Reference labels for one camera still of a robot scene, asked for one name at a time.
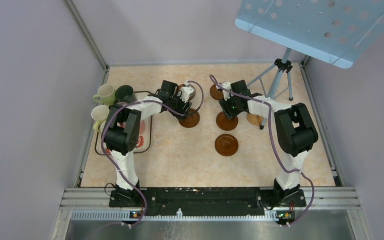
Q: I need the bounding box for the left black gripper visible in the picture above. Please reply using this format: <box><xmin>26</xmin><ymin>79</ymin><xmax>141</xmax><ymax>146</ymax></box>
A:
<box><xmin>168</xmin><ymin>91</ymin><xmax>192</xmax><ymax>121</ymax></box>

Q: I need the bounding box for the dark green cup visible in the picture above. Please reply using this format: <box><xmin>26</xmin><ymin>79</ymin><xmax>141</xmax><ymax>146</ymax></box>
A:
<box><xmin>115</xmin><ymin>85</ymin><xmax>137</xmax><ymax>104</ymax></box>

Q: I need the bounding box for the light wooden coaster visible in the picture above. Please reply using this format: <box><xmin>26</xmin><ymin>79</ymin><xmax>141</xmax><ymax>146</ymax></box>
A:
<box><xmin>246</xmin><ymin>113</ymin><xmax>264</xmax><ymax>127</ymax></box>

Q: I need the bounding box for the brown coaster four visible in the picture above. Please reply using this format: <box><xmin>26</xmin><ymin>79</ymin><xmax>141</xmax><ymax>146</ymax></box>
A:
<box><xmin>216</xmin><ymin>112</ymin><xmax>239</xmax><ymax>131</ymax></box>

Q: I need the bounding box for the brown coaster three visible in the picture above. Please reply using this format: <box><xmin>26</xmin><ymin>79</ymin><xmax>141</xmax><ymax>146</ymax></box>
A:
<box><xmin>178</xmin><ymin>113</ymin><xmax>201</xmax><ymax>129</ymax></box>

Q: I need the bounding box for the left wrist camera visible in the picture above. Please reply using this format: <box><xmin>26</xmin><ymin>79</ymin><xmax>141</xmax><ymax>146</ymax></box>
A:
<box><xmin>179</xmin><ymin>81</ymin><xmax>193</xmax><ymax>103</ymax></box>

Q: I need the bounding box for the silver tripod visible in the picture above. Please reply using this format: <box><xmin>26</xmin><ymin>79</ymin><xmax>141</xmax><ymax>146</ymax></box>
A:
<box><xmin>246</xmin><ymin>47</ymin><xmax>295</xmax><ymax>131</ymax></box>

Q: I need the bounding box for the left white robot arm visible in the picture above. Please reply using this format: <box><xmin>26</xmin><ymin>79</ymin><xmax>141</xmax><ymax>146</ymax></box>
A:
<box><xmin>101</xmin><ymin>80</ymin><xmax>196</xmax><ymax>208</ymax></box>

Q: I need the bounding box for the strawberry print tray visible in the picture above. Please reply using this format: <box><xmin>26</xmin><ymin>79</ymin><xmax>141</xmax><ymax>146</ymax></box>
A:
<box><xmin>94</xmin><ymin>91</ymin><xmax>152</xmax><ymax>156</ymax></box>

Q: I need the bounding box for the brown coaster one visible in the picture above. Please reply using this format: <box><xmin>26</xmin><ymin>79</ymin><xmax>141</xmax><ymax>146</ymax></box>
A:
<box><xmin>178</xmin><ymin>84</ymin><xmax>197</xmax><ymax>100</ymax></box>

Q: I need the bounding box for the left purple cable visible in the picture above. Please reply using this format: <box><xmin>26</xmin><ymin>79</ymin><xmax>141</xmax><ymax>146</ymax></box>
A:
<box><xmin>100</xmin><ymin>80</ymin><xmax>205</xmax><ymax>229</ymax></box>

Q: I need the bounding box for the brown coaster two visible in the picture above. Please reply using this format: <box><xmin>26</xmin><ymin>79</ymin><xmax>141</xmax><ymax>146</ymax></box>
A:
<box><xmin>210</xmin><ymin>84</ymin><xmax>224</xmax><ymax>101</ymax></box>

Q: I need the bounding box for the blue perforated music stand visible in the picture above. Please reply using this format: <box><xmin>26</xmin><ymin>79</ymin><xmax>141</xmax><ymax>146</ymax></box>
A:
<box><xmin>235</xmin><ymin>0</ymin><xmax>384</xmax><ymax>69</ymax></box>

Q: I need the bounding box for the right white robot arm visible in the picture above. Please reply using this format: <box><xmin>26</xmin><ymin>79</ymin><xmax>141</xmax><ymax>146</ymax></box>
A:
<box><xmin>211</xmin><ymin>78</ymin><xmax>319</xmax><ymax>208</ymax></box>

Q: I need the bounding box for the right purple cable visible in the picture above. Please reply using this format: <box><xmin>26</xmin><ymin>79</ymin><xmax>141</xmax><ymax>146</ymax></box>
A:
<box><xmin>209</xmin><ymin>74</ymin><xmax>316</xmax><ymax>228</ymax></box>

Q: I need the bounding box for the purple cable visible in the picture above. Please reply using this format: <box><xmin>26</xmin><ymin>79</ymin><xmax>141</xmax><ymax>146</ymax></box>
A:
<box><xmin>100</xmin><ymin>80</ymin><xmax>205</xmax><ymax>229</ymax></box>
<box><xmin>209</xmin><ymin>74</ymin><xmax>316</xmax><ymax>228</ymax></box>

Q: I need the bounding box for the brown coaster five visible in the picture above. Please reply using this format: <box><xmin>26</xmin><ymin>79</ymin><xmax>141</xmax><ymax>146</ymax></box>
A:
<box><xmin>214</xmin><ymin>134</ymin><xmax>239</xmax><ymax>157</ymax></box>

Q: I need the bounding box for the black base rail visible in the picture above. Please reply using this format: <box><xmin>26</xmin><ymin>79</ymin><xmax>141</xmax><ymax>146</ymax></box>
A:
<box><xmin>109</xmin><ymin>187</ymin><xmax>307</xmax><ymax>217</ymax></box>

